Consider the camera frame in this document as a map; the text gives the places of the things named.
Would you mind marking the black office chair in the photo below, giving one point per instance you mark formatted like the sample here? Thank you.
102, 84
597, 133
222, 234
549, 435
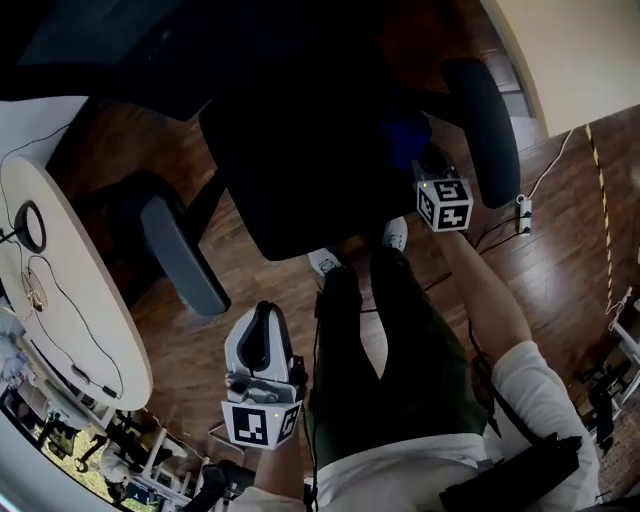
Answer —
300, 150

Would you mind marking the person's white left shoe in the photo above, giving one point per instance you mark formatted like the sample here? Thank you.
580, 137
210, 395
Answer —
325, 261

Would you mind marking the person's white shoe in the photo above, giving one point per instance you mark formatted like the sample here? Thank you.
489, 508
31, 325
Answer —
325, 261
396, 234

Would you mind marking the person's white right shoe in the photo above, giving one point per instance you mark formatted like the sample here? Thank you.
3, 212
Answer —
396, 234

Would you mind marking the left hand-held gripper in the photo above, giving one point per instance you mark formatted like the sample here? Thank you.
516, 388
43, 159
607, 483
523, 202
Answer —
262, 410

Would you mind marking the gold lamp with white globe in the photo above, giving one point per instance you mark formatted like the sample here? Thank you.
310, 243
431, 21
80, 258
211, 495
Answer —
35, 292

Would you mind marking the person's cream shirt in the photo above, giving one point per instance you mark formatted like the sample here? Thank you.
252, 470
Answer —
540, 400

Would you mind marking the round beige table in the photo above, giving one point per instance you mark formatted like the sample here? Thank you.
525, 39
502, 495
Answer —
95, 310

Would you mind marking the black shoulder bag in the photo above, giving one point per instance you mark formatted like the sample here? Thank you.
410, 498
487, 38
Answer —
515, 475

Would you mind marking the beige curved desk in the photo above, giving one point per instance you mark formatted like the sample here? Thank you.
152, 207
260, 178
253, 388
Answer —
575, 60

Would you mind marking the white power strip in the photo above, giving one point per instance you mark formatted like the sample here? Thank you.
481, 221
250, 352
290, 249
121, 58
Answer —
524, 215

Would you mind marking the black desk lamp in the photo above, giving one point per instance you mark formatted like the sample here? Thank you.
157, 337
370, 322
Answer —
31, 225

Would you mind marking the person's left forearm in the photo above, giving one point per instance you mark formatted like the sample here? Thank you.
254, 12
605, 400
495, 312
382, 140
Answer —
280, 465

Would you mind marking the person's dark green trousers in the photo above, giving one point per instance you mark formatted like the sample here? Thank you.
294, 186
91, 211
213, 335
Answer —
400, 360

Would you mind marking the blue cloth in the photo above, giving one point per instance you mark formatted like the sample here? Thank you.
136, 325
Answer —
405, 140

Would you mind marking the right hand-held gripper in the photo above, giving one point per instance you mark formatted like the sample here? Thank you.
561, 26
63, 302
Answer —
445, 202

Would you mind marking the person's right forearm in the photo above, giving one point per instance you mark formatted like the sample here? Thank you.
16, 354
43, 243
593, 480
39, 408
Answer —
485, 290

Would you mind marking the black padded chair armrest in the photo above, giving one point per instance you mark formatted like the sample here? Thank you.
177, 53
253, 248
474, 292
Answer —
487, 130
182, 255

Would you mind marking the yellow black floor tape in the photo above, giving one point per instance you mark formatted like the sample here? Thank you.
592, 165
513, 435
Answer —
602, 210

